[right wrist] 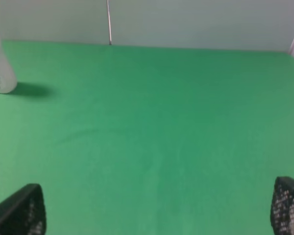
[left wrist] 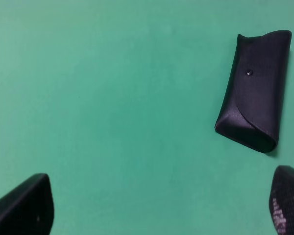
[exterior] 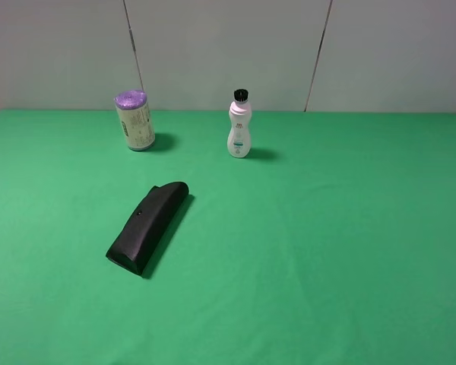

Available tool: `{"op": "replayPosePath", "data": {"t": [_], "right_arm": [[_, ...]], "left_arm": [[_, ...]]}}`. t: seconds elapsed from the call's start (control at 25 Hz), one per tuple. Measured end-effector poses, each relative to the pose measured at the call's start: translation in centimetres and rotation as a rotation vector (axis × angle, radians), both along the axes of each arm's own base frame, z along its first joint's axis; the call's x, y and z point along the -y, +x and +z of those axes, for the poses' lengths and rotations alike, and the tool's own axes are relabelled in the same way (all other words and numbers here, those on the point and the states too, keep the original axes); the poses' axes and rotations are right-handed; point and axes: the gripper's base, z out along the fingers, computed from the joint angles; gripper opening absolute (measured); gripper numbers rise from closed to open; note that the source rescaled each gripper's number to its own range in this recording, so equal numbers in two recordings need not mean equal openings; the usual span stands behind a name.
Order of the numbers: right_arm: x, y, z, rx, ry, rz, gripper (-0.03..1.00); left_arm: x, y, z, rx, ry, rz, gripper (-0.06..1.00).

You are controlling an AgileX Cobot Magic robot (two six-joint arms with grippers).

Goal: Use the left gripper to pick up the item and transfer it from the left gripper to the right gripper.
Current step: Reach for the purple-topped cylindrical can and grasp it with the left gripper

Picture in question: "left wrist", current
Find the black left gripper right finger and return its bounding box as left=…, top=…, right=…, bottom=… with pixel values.
left=269, top=165, right=294, bottom=235

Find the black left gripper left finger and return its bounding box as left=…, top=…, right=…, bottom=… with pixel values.
left=0, top=173, right=54, bottom=235

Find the black glasses case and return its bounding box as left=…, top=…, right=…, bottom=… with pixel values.
left=215, top=30, right=292, bottom=153

